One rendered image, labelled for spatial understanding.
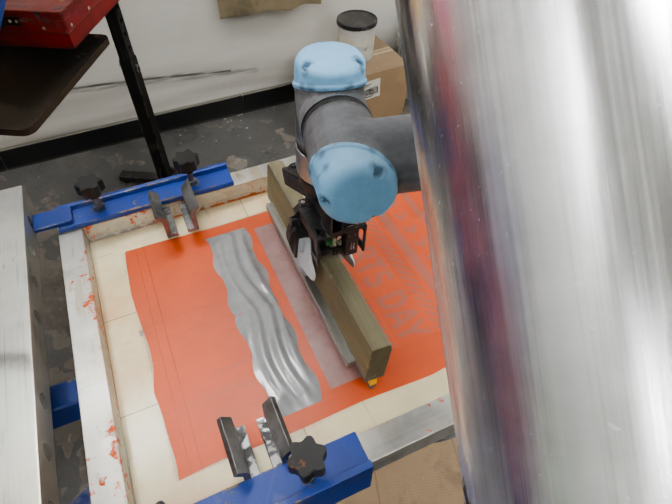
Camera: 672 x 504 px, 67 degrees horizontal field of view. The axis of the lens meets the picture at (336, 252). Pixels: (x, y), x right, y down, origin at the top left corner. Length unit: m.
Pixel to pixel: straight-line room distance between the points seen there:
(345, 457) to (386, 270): 0.33
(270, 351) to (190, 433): 0.15
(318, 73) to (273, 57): 2.38
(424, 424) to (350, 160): 0.36
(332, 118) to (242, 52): 2.35
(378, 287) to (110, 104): 2.20
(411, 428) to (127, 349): 0.42
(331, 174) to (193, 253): 0.50
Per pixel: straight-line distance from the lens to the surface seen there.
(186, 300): 0.84
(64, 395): 0.86
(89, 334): 0.81
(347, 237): 0.66
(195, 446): 0.72
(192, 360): 0.78
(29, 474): 0.68
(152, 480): 0.72
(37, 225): 0.97
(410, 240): 0.90
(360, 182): 0.45
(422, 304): 0.81
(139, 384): 0.78
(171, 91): 2.84
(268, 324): 0.78
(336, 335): 0.73
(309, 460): 0.58
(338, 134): 0.47
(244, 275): 0.84
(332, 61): 0.54
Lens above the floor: 1.60
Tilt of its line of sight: 48 degrees down
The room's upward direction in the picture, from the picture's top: straight up
